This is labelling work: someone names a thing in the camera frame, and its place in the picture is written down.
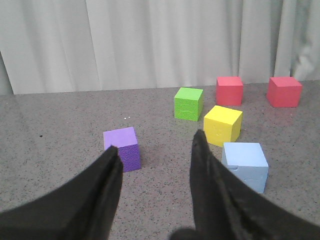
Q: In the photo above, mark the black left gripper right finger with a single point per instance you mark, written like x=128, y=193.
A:
x=224, y=208

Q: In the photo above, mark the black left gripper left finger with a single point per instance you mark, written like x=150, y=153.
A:
x=82, y=209

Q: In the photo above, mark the light blue notched foam cube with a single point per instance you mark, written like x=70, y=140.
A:
x=247, y=161

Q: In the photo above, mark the purple foam cube near gripper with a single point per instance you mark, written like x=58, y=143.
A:
x=126, y=141

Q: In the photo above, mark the yellow foam cube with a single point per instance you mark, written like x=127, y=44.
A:
x=222, y=125

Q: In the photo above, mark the green foam cube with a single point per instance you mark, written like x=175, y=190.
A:
x=188, y=103

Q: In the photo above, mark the red foam cube left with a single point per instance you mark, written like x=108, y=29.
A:
x=229, y=90

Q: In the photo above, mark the red foam cube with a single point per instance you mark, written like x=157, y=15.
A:
x=229, y=90
x=284, y=92

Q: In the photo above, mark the red foam cube right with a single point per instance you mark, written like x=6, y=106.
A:
x=284, y=92

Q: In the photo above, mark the white pleated curtain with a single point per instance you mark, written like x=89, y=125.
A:
x=49, y=46

